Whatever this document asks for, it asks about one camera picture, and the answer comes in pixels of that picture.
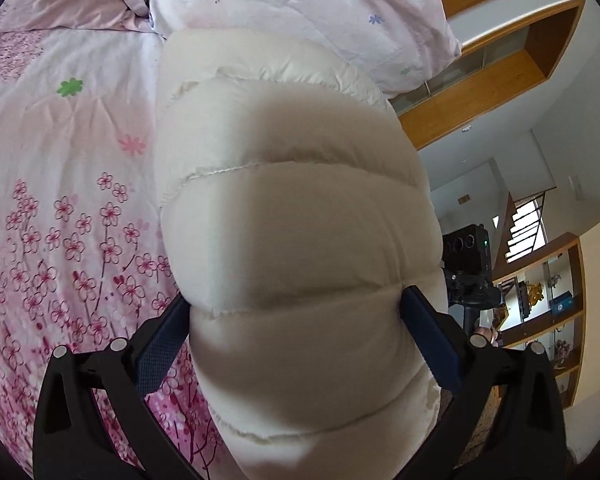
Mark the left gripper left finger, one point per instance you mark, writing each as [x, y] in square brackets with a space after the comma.
[70, 440]

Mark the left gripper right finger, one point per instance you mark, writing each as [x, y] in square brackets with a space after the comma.
[527, 439]

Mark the cream white puffer jacket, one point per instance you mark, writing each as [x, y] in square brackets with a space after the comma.
[294, 211]

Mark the person's right hand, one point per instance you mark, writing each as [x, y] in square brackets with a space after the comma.
[489, 334]

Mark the wooden display shelf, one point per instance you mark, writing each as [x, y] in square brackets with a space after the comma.
[528, 283]

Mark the blue box on shelf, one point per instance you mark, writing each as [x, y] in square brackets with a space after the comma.
[562, 303]

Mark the pink floral bed sheet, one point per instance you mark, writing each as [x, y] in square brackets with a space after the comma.
[82, 260]

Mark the white pink floral pillow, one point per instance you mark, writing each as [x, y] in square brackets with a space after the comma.
[400, 44]

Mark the wooden wall cabinet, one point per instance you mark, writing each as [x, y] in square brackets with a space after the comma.
[495, 68]

